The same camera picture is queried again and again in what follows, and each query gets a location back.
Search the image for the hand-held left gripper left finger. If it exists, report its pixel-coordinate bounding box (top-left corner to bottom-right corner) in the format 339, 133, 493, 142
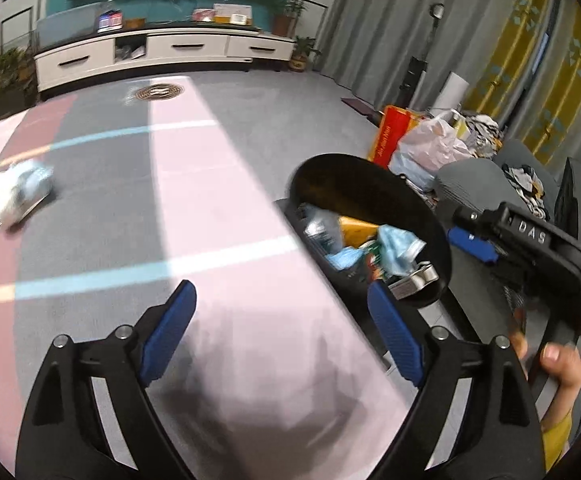
14, 279, 197, 480

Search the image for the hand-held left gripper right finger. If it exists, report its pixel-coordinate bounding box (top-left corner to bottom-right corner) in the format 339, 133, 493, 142
368, 279, 546, 480

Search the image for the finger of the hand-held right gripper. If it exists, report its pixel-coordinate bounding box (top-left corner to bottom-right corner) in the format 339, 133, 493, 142
447, 226, 500, 265
452, 203, 509, 233

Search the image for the yellow snack packet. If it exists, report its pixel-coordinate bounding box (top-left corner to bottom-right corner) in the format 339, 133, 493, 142
338, 216, 380, 252

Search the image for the black round trash bin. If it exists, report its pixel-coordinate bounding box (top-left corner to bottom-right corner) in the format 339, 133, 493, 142
273, 152, 454, 361

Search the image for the person's right forearm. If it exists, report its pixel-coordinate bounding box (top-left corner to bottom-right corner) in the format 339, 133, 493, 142
541, 402, 576, 473

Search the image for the person's right hand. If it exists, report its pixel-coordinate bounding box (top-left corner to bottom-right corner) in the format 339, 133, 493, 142
508, 330, 581, 412

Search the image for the grey sofa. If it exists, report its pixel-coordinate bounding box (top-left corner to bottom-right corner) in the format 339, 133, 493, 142
435, 139, 571, 242

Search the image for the blue face mask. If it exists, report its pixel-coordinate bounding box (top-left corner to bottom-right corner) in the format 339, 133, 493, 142
377, 225, 427, 277

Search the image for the green snack packet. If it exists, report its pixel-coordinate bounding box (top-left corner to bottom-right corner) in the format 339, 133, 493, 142
365, 242, 387, 282

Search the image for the light blue plastic bag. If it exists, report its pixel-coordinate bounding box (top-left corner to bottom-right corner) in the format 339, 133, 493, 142
389, 152, 440, 193

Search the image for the pile of patterned clothes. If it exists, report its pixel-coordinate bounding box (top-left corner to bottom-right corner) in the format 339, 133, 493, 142
452, 112, 507, 162

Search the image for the white pink plastic bag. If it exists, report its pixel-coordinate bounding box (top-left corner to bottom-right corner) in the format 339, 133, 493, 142
388, 110, 472, 182

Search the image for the red cardboard box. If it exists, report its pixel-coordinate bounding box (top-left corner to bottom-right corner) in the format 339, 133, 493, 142
368, 105, 427, 169

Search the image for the white paper roll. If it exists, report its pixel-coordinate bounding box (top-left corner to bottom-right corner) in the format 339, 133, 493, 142
429, 72, 472, 117

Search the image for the pink grey striped mat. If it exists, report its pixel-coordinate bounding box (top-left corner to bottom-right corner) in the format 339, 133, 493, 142
0, 75, 421, 480

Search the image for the upright stick vacuum cleaner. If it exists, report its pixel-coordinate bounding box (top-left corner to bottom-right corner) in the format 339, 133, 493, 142
399, 3, 446, 112

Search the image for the dark red doormat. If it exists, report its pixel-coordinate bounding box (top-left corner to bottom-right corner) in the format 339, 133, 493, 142
341, 97, 380, 117

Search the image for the yellow patterned curtain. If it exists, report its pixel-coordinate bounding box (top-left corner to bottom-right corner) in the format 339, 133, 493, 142
465, 0, 581, 172

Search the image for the white crumpled plastic bag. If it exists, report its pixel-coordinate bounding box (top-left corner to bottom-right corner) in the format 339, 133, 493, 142
0, 160, 54, 227

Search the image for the grey curtain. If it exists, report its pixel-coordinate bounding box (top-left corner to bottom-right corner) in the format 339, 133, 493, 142
319, 0, 522, 127

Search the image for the potted plant yellow pot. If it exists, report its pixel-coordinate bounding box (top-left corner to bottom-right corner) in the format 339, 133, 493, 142
289, 36, 322, 73

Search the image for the brown round patterned disc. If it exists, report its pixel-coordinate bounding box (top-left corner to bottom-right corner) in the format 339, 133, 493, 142
135, 83, 186, 101

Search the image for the potted plant brown pot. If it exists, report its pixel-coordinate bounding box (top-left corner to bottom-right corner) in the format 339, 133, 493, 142
272, 0, 307, 37

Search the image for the white television cabinet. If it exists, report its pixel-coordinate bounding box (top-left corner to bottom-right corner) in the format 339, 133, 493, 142
34, 27, 297, 94

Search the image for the large leafy potted plant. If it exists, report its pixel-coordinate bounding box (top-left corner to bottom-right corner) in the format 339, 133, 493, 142
0, 47, 37, 107

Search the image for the white orange flat box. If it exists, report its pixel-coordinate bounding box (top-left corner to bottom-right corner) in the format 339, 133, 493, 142
213, 2, 254, 26

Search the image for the glass fish tank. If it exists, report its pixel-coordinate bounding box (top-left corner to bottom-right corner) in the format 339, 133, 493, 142
35, 2, 103, 52

